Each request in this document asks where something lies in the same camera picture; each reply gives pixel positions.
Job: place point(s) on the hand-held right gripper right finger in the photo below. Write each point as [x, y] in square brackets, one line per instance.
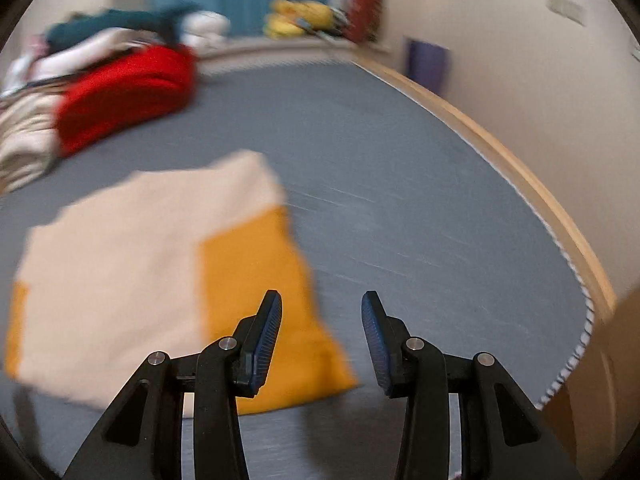
[375, 345]

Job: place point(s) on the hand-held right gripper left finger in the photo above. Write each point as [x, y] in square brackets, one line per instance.
[265, 345]

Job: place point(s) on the beige and yellow garment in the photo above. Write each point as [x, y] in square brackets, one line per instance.
[125, 260]

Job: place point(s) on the light wooden furniture panel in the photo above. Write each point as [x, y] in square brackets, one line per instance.
[600, 385]

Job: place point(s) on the purple board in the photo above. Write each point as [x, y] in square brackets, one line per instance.
[427, 65]

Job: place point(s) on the red garment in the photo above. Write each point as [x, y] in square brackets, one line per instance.
[125, 90]

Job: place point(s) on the beige striped garment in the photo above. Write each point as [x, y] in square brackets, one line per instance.
[25, 145]

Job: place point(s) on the small white cloth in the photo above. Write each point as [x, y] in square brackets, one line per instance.
[205, 30]

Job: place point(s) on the yellow plush toy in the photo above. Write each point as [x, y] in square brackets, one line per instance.
[295, 17]

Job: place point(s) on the red bag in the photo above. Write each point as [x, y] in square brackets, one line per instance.
[365, 15]

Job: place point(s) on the white garment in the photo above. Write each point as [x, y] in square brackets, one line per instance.
[85, 50]

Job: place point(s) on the teal garment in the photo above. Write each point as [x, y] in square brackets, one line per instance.
[100, 22]

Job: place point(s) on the pink and white cloth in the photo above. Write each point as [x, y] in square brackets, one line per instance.
[36, 43]

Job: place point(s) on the wall switch plate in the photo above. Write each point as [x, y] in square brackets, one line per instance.
[565, 7]

